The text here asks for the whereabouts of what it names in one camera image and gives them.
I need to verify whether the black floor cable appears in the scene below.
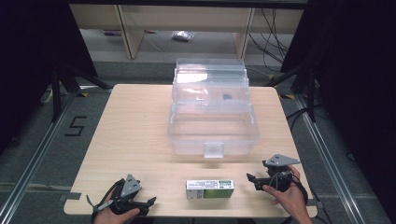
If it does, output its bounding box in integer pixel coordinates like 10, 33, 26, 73
285, 106, 310, 132

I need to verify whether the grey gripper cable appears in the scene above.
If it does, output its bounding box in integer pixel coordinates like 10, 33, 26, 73
85, 193, 115, 216

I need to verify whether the person's right hand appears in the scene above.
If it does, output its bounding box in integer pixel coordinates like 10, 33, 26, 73
262, 164, 309, 220

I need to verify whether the black metal stand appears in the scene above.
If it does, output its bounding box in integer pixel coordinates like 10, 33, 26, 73
50, 62, 114, 123
263, 61, 318, 124

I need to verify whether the green and white carton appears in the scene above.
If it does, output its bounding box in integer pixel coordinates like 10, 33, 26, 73
185, 178, 235, 201

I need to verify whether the aluminium floor rail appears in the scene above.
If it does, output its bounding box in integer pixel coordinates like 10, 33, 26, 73
0, 92, 78, 224
294, 93, 369, 224

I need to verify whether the person's left hand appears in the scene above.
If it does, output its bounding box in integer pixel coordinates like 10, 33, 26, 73
92, 188, 141, 224

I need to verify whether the bundle of black cables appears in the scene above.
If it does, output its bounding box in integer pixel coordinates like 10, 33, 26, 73
247, 8, 290, 64

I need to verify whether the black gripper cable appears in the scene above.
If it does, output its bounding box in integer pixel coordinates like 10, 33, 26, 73
290, 175, 310, 206

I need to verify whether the clear plastic bag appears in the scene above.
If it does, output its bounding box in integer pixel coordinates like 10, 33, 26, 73
171, 30, 197, 43

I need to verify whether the clear plastic storage box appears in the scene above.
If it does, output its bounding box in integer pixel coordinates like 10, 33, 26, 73
166, 57, 261, 160

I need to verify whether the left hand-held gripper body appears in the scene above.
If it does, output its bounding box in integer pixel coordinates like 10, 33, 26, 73
106, 173, 149, 217

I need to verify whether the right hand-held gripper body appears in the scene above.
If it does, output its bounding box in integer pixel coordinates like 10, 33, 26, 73
262, 153, 302, 192

